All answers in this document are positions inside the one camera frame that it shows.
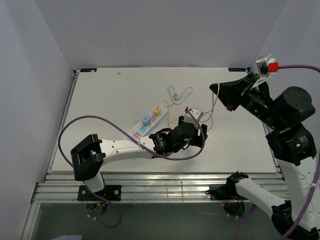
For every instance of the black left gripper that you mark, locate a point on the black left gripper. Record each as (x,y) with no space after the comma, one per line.
(197,141)

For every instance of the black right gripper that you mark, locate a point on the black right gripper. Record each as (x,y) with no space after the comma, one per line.
(230,91)

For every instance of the yellow charger plug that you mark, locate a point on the yellow charger plug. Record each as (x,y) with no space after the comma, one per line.
(157,111)

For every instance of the white colourful power strip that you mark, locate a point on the white colourful power strip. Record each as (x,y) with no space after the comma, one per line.
(139,131)

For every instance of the blue charger plug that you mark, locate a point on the blue charger plug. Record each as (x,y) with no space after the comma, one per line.
(146,121)

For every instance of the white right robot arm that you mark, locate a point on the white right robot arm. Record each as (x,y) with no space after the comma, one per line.
(292,145)

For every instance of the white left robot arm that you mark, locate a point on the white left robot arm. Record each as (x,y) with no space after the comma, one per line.
(92,153)

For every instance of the blue label right corner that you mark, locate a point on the blue label right corner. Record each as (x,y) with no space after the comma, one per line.
(236,69)

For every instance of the blue label corner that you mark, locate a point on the blue label corner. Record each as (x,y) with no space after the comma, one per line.
(88,70)
(236,69)

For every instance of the blue label left corner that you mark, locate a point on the blue label left corner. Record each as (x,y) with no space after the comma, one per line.
(88,70)

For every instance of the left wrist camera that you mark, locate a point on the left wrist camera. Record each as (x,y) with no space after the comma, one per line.
(196,112)

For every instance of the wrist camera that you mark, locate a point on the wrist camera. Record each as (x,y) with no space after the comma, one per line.
(262,67)
(196,112)

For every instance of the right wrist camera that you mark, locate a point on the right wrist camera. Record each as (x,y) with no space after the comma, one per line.
(262,67)

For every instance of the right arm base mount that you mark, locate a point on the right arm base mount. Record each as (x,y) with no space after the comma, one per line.
(228,190)

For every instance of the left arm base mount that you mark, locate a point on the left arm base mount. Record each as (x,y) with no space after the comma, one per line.
(109,192)

